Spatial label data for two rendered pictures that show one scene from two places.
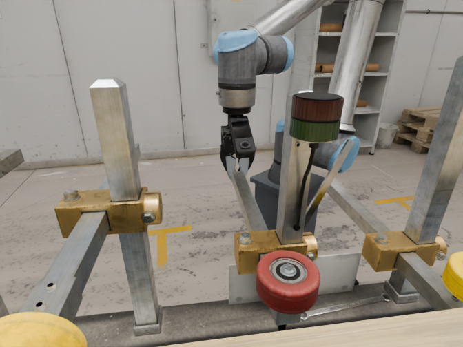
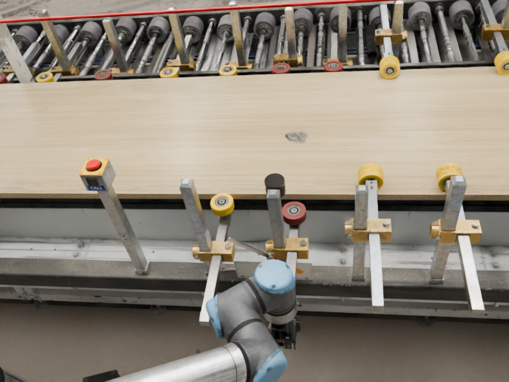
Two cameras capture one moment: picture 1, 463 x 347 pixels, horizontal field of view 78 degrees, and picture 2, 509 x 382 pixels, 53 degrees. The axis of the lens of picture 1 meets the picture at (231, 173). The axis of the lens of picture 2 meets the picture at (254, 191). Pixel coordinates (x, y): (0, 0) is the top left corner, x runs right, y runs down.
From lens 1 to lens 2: 1.71 m
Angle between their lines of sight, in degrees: 107
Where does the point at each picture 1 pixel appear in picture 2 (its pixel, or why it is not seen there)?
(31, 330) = (366, 171)
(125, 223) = not seen: hidden behind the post
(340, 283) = (245, 273)
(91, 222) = (372, 214)
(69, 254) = (373, 198)
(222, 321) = (318, 270)
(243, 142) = not seen: hidden behind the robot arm
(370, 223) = (218, 265)
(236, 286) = (307, 271)
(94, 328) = (388, 277)
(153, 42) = not seen: outside the picture
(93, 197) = (376, 224)
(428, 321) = (258, 191)
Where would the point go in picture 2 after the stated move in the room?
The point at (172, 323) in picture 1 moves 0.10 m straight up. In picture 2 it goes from (345, 273) to (345, 256)
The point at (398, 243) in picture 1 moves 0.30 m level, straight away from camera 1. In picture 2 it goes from (220, 244) to (144, 299)
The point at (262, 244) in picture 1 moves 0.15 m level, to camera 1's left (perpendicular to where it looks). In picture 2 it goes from (295, 240) to (342, 246)
